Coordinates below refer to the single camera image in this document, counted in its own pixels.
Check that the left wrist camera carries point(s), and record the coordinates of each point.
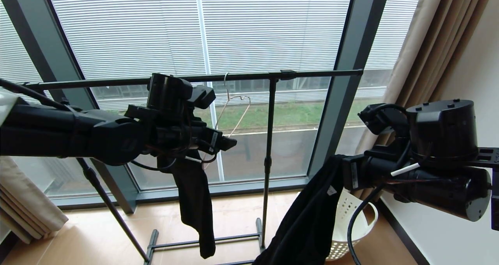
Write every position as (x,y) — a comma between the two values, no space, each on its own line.
(202,95)

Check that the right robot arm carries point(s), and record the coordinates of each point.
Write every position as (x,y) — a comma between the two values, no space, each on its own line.
(444,132)

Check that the black clothes rack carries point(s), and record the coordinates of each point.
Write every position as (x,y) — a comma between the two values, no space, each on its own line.
(292,74)

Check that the pink clothes hanger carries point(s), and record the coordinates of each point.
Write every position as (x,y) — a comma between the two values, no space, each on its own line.
(228,97)

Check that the white laundry basket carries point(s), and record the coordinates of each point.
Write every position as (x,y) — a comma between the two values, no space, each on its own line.
(351,222)

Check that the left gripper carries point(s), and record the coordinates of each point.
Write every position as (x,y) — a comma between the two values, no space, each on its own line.
(195,138)

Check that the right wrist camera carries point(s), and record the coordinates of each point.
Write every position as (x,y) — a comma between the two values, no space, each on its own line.
(382,119)

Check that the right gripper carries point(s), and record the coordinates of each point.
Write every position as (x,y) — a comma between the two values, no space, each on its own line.
(429,187)

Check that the window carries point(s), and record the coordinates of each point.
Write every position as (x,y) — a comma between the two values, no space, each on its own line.
(273,23)

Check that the black short-sleeved shirt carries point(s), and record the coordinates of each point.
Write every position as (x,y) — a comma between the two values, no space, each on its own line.
(308,218)

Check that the black shorts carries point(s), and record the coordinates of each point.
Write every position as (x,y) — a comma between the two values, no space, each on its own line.
(195,202)

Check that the beige curtain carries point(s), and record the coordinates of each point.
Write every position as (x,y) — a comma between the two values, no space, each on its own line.
(23,206)
(429,54)

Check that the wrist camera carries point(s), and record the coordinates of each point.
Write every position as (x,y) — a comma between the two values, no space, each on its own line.
(382,119)
(202,95)

